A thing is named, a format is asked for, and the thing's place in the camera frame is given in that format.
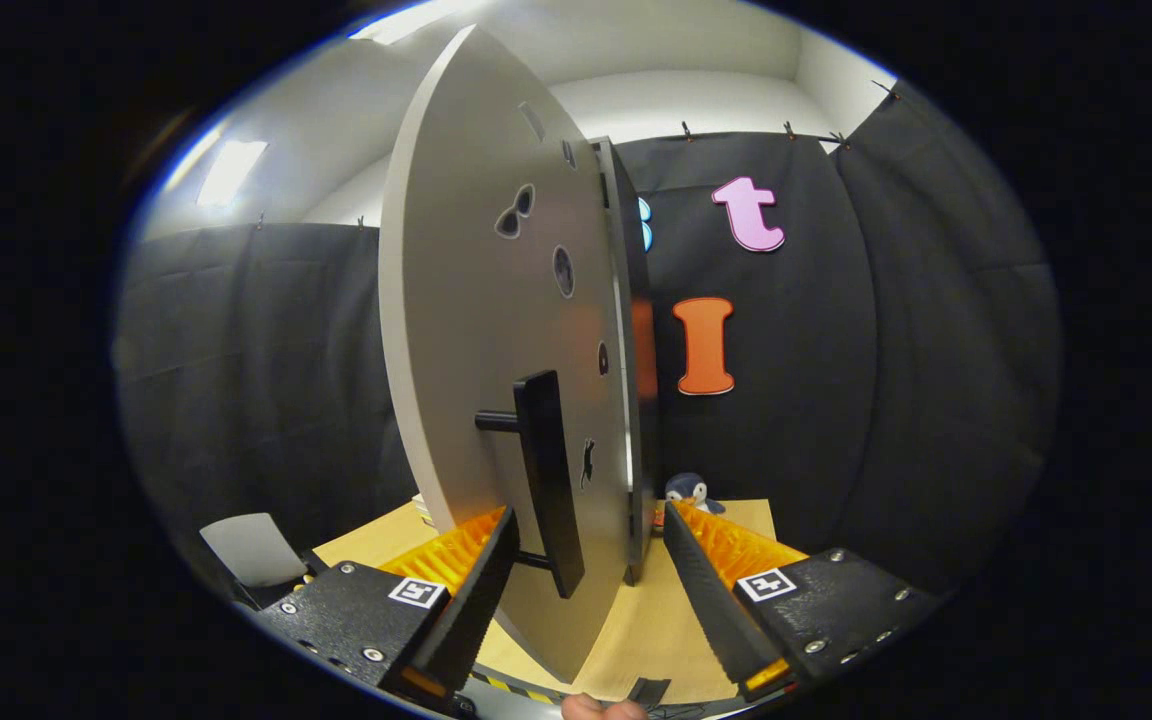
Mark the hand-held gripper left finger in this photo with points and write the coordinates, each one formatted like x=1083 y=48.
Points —
x=476 y=600

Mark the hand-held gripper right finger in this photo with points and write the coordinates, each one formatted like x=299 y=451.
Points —
x=706 y=600

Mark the yellow black hazard tape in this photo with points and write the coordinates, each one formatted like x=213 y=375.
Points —
x=516 y=688

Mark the book with yellow edge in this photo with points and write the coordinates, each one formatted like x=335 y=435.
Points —
x=424 y=512

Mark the penguin plush toy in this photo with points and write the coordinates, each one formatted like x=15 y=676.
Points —
x=688 y=490

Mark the white curved panel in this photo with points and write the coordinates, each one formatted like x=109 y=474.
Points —
x=251 y=550

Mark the black backdrop cloth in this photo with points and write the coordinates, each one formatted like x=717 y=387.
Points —
x=886 y=400

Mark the ceiling light strip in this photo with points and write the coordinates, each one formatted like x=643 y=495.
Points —
x=231 y=172

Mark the ceiling light panel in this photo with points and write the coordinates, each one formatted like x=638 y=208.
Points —
x=406 y=20

